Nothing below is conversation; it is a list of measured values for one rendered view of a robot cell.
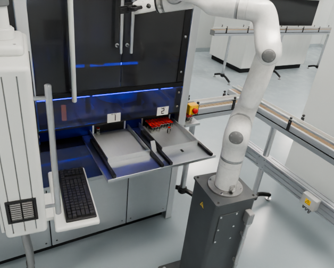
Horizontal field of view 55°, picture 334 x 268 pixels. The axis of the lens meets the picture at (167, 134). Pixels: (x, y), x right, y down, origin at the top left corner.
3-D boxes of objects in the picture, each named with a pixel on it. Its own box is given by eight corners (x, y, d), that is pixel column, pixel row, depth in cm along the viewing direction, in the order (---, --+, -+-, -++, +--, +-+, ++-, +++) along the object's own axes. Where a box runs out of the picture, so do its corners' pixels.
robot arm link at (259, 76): (222, 137, 155) (226, 124, 168) (245, 146, 153) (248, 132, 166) (259, 35, 129) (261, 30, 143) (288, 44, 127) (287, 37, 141)
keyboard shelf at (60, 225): (32, 177, 175) (32, 173, 174) (84, 169, 185) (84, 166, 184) (36, 237, 139) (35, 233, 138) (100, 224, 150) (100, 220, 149)
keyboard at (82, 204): (57, 172, 177) (57, 168, 175) (83, 168, 182) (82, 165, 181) (66, 223, 145) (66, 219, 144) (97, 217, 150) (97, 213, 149)
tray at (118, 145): (89, 134, 201) (89, 130, 200) (127, 128, 213) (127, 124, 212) (107, 163, 176) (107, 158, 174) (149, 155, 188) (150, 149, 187)
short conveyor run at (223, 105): (177, 124, 235) (180, 105, 227) (167, 115, 246) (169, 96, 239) (247, 112, 267) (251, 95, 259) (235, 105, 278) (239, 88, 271)
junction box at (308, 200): (299, 201, 232) (302, 192, 228) (303, 200, 234) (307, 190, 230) (312, 212, 223) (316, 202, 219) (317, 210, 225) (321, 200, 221)
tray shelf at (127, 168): (81, 138, 200) (81, 135, 199) (176, 123, 232) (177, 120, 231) (107, 183, 164) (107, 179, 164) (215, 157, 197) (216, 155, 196)
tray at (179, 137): (138, 126, 217) (139, 122, 215) (171, 121, 229) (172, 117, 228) (161, 152, 192) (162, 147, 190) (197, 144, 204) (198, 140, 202)
